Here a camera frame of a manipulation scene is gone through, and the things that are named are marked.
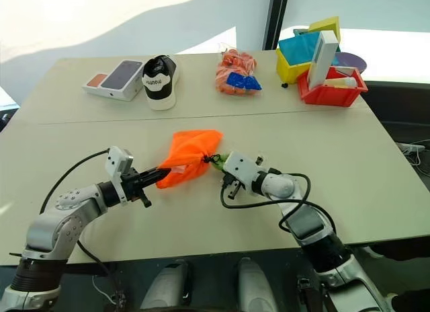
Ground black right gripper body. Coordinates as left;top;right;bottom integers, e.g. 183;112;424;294
222;175;244;200

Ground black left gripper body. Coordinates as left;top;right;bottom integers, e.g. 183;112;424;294
120;169;153;209

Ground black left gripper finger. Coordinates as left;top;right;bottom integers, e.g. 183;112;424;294
140;172;170;189
138;167;173;180

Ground orange drawstring pouch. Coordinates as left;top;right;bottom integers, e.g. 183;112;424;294
155;128;224;191

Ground teal blue pouch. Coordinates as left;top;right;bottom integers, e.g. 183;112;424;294
277;32;320;67

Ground cream tube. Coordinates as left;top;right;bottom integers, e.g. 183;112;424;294
322;77;358;89

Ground black and white sneaker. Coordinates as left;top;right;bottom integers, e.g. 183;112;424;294
140;54;179;112

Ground blue packet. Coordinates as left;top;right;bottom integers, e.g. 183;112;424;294
226;72;263;91

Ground white phone box dark print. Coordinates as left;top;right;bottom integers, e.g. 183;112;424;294
99;58;145;102

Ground silver rounded robot leg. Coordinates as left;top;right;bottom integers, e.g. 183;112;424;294
236;257;279;312
139;258;189;310

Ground clear bag of orange items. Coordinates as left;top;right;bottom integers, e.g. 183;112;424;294
214;42;263;98

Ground white box with orange print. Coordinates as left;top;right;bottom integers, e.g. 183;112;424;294
81;73;109;95

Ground yellow plastic bin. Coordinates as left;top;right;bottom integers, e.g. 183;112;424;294
275;46;316;85

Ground red plastic bin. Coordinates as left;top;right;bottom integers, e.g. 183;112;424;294
296;65;370;108

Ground long white box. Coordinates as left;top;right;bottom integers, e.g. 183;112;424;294
308;30;340;91

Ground grey card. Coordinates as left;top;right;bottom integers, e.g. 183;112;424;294
330;65;357;79

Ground purple bowl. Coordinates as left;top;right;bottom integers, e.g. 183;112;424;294
335;52;368;75

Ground yellow box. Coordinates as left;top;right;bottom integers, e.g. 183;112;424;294
306;16;342;44

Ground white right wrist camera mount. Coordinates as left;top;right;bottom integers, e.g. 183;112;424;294
221;151;269;193

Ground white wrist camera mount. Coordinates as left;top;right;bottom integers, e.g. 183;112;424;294
221;151;269;193
104;145;135;206

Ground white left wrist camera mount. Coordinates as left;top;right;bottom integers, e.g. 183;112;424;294
104;145;135;206

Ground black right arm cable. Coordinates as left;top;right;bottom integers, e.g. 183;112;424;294
219;172;337;233

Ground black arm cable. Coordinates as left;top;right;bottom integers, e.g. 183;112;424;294
38;149;119;303
219;172;337;233

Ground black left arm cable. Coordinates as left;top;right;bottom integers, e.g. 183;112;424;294
38;149;119;303

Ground thin white cable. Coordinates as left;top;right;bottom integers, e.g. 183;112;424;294
91;283;118;306

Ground dark window post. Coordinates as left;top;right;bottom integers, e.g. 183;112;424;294
261;0;290;51

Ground white cables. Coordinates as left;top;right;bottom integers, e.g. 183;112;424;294
395;139;430;173

